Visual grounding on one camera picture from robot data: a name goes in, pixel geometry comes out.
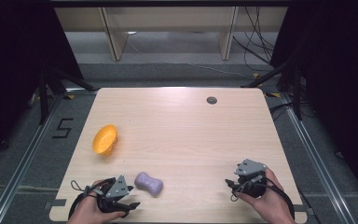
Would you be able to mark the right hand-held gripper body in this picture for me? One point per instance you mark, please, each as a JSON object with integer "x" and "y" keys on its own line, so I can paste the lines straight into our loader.
{"x": 249, "y": 169}

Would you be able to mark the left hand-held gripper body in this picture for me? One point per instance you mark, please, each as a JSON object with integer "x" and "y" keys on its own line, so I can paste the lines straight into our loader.
{"x": 117, "y": 189}

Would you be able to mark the purple bone-shaped soap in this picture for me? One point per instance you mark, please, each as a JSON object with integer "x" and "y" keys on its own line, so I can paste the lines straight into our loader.
{"x": 149, "y": 184}

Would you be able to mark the person's left hand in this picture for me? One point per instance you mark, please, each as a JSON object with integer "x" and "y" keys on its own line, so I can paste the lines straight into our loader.
{"x": 88, "y": 210}

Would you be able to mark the person's right hand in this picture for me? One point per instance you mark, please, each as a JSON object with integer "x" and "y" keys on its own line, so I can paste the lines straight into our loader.
{"x": 270, "y": 205}

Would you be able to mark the orange plastic bowl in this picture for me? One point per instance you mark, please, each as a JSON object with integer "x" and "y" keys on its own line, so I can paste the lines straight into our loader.
{"x": 105, "y": 140}

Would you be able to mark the yellow black tape marker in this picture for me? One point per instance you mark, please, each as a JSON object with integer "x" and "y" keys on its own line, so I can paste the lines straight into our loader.
{"x": 272, "y": 94}
{"x": 256, "y": 75}

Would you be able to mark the grey round table grommet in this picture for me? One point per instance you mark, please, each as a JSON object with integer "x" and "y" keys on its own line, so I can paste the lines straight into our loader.
{"x": 211, "y": 100}

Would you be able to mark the black metal stand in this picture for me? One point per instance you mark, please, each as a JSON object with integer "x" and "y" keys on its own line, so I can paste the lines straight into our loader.
{"x": 295, "y": 87}
{"x": 45, "y": 93}

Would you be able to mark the dark curtain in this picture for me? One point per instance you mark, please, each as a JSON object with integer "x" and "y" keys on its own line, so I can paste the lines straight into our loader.
{"x": 15, "y": 62}
{"x": 338, "y": 77}

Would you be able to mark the light wooden desk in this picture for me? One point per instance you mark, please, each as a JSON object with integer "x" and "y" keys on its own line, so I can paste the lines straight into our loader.
{"x": 167, "y": 18}

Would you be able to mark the silver metal floor rail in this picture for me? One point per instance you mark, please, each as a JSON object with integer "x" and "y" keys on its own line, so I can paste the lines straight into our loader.
{"x": 24, "y": 161}
{"x": 317, "y": 161}

